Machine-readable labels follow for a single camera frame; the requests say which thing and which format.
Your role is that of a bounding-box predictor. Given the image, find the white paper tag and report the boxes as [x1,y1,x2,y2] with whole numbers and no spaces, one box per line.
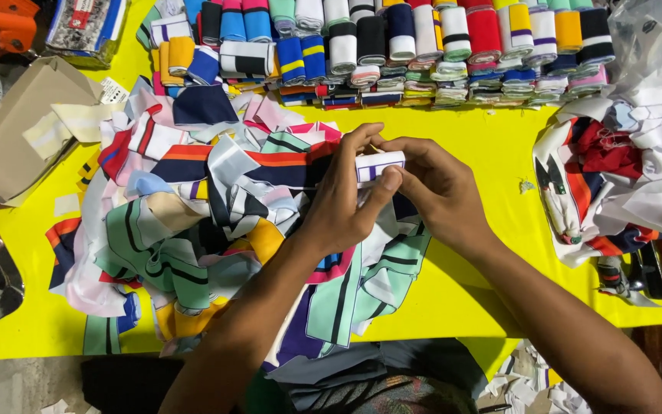
[99,77,131,106]

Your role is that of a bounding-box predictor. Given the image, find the heap of white and red fabric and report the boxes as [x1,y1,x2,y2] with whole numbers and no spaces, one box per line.
[532,75,662,271]

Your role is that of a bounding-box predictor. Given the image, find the brown cardboard box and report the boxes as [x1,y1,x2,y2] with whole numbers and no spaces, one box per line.
[0,56,105,209]

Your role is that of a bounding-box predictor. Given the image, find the clear plastic bag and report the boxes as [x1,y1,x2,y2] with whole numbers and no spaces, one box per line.
[606,0,662,90]

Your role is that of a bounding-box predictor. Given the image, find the pile of loose striped fabric strips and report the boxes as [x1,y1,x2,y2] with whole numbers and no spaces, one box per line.
[45,75,433,369]

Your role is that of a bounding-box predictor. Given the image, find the yellow table cover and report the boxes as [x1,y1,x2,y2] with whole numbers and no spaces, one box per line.
[0,0,662,380]

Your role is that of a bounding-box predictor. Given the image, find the red and black tool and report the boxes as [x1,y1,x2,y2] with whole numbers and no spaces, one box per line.
[597,255,632,295]

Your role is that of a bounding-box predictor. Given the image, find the heap of white fabric scraps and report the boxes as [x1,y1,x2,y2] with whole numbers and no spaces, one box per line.
[477,339,596,414]

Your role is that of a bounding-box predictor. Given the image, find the person's right hand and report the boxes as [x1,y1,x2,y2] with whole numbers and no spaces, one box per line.
[377,137,500,258]

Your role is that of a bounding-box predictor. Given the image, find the white purple-striped collar strip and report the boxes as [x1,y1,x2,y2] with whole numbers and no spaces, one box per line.
[356,151,406,188]

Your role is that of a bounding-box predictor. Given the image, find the black thread snips white handle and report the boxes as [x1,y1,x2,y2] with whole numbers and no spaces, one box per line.
[535,154,583,246]

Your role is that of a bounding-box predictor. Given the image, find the person's dark clothing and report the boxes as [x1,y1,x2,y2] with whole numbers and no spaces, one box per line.
[81,338,488,414]

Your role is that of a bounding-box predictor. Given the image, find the rows of folded coloured collar strips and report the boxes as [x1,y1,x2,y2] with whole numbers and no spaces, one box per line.
[136,0,617,111]

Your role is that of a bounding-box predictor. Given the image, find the person's left hand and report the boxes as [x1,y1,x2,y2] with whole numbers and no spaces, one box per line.
[297,122,404,260]

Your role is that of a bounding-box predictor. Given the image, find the plastic-wrapped fabric packet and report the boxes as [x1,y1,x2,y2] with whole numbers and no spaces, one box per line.
[45,0,131,70]

